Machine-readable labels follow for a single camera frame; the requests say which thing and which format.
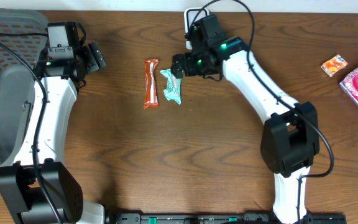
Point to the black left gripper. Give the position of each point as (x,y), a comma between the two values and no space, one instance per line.
(95,56)

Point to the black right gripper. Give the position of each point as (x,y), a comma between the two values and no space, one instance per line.
(188,69)

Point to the teal snack wrapper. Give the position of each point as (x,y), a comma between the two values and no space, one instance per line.
(172,92)

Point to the red white snack bar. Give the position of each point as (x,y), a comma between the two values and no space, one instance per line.
(151,98)

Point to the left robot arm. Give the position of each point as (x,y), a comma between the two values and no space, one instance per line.
(37,187)

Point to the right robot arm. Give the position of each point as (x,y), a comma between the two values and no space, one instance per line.
(289,139)

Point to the white barcode scanner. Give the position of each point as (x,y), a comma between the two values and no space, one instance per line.
(192,13)

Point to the grey plastic mesh basket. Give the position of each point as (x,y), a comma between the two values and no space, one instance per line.
(24,32)

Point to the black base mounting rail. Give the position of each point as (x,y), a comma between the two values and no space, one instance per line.
(248,217)

